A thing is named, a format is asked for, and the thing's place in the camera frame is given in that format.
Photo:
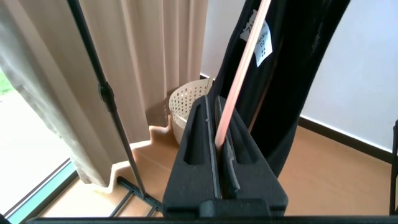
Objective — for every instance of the beige curtain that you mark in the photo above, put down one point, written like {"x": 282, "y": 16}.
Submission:
{"x": 140, "y": 62}

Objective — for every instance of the black clothes rack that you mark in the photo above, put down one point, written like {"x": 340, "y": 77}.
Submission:
{"x": 107, "y": 93}

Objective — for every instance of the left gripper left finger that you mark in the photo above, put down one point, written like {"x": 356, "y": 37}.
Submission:
{"x": 189, "y": 183}

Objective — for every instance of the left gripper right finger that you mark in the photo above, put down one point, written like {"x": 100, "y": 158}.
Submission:
{"x": 258, "y": 186}

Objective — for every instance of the black garment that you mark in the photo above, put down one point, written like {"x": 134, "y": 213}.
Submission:
{"x": 295, "y": 77}

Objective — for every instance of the pink clothes hanger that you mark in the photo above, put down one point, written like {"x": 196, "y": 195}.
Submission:
{"x": 239, "y": 77}

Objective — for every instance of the white laundry basket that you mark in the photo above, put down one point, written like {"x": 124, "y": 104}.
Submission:
{"x": 183, "y": 102}

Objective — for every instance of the window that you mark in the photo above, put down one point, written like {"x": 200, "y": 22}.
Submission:
{"x": 25, "y": 149}

